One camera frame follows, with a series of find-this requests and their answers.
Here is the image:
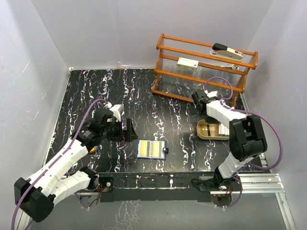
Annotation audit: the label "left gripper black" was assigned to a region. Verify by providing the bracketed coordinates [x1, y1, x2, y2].
[101, 118, 138, 142]

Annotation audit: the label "gold card grey stripe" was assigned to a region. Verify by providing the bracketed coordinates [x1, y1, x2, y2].
[139, 140, 151, 158]

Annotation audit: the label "blue card holder wallet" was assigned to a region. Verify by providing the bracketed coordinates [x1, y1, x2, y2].
[136, 140, 169, 160]

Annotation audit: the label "yellow black striped card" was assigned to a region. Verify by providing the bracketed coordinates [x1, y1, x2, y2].
[152, 141, 165, 158]

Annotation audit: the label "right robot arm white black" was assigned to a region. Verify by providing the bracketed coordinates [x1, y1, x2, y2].
[192, 90, 267, 190]

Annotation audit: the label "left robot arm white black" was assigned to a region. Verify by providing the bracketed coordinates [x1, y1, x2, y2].
[14, 104, 138, 222]

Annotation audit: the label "white cards in tray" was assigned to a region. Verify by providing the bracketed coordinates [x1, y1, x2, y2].
[218, 123, 229, 138]

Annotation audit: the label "orange wooden shelf rack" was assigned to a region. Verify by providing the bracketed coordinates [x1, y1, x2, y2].
[152, 34, 259, 106]

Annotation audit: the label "beige plastic tray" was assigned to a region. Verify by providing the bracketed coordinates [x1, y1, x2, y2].
[196, 119, 229, 140]

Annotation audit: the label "white staples box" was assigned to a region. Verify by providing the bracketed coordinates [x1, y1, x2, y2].
[177, 57, 199, 71]

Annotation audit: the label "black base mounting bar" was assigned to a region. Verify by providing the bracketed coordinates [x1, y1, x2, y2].
[71, 171, 243, 203]

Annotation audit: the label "black beige stapler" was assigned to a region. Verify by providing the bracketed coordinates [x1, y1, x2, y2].
[210, 43, 243, 60]

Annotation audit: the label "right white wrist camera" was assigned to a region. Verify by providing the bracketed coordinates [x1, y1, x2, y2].
[204, 90, 219, 98]

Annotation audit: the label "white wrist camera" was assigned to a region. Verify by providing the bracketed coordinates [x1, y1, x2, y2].
[106, 103, 124, 121]
[204, 90, 219, 98]

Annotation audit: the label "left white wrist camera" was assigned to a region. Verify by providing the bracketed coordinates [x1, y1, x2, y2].
[106, 103, 124, 121]

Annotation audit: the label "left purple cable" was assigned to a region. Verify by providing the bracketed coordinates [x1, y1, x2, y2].
[11, 98, 111, 230]

